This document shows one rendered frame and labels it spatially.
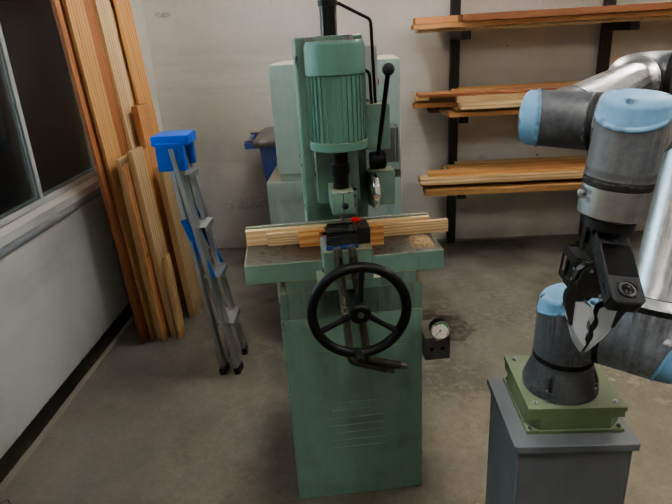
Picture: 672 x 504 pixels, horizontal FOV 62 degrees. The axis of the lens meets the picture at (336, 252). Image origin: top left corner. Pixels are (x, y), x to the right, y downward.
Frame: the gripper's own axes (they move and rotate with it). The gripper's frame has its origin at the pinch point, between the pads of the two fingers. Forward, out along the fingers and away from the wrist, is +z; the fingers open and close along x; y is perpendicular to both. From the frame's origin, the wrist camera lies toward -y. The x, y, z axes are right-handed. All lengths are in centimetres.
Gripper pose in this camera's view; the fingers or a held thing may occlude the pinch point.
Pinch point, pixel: (585, 346)
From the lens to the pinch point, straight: 93.9
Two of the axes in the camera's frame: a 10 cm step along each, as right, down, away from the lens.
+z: -0.4, 9.2, 3.8
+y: 0.6, -3.8, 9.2
